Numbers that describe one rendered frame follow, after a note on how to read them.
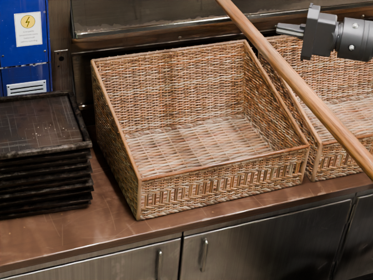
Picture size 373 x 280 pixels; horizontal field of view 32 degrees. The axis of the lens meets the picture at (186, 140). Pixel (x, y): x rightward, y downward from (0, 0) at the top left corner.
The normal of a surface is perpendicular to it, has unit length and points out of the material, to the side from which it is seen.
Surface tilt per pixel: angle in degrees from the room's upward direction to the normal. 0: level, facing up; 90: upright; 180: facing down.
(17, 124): 0
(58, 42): 90
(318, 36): 89
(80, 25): 70
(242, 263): 90
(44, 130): 0
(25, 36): 90
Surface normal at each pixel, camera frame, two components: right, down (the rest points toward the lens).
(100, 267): 0.37, 0.57
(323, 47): -0.22, 0.54
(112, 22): 0.37, 0.26
